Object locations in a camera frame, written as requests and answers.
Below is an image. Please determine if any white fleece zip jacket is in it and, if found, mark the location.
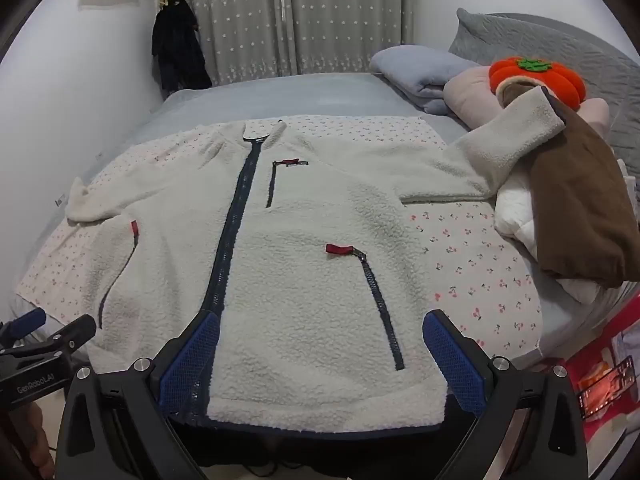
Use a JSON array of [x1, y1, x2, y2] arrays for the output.
[[66, 89, 564, 434]]

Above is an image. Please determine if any person's left hand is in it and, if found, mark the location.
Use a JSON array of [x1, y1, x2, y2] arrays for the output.
[[25, 403, 55, 479]]

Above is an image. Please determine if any grey bed with sheet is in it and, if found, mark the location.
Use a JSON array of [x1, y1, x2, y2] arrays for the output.
[[1, 74, 639, 364]]

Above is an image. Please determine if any red patterned box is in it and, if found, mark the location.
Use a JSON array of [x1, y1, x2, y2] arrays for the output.
[[566, 296, 639, 437]]

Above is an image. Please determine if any brown folded garment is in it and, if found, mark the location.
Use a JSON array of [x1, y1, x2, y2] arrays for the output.
[[523, 87, 639, 288]]

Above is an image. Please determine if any pink pillow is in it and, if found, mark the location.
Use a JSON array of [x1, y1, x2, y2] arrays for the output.
[[444, 66, 611, 140]]

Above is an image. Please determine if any folded blue-grey blanket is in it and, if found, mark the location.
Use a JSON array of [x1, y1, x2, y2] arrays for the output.
[[369, 44, 477, 116]]

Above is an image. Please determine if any orange pumpkin plush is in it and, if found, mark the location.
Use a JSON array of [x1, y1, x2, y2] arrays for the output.
[[488, 56, 587, 110]]

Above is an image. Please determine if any black hanging garment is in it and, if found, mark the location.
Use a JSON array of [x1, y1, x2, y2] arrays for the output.
[[152, 0, 212, 96]]

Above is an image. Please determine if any grey quilted pillow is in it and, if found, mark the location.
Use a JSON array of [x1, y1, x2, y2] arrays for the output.
[[449, 8, 640, 177]]

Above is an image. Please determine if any grey dotted curtain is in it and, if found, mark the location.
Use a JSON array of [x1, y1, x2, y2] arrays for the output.
[[186, 0, 413, 86]]

